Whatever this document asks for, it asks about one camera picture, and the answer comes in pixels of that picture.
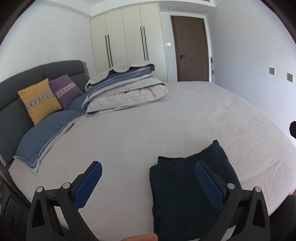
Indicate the dark green knit sweater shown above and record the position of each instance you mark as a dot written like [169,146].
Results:
[181,209]

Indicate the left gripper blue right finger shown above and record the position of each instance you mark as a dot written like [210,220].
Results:
[209,185]

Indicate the brown wooden door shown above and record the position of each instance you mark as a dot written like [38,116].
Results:
[191,47]

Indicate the person's hand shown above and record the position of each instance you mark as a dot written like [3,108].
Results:
[144,237]

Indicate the upper beige wall socket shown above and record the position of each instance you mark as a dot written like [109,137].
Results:
[271,70]

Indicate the lower beige wall socket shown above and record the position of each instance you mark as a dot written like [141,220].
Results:
[290,77]

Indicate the white bed sheet mattress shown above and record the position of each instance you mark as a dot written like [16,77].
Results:
[128,142]

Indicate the blue pillow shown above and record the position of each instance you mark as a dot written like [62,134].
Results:
[40,139]

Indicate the yellow patterned cushion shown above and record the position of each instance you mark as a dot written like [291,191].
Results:
[39,100]

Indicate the purple patterned cushion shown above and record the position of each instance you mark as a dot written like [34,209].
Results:
[65,90]

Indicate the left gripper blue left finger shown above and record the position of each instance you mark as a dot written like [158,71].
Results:
[85,183]

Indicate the cream built-in wardrobe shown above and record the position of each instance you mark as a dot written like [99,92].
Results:
[129,34]

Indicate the beige wall socket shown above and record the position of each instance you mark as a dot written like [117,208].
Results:
[271,70]
[290,77]

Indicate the black tracking camera box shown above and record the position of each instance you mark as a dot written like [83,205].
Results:
[293,129]

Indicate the dark grey padded headboard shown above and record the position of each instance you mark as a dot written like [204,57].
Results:
[15,120]

